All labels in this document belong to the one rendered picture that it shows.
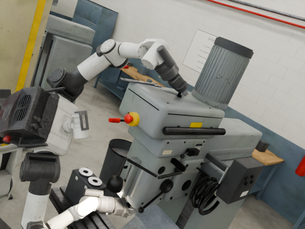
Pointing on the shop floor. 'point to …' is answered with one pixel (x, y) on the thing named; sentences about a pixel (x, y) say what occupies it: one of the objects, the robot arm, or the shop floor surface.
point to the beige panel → (21, 41)
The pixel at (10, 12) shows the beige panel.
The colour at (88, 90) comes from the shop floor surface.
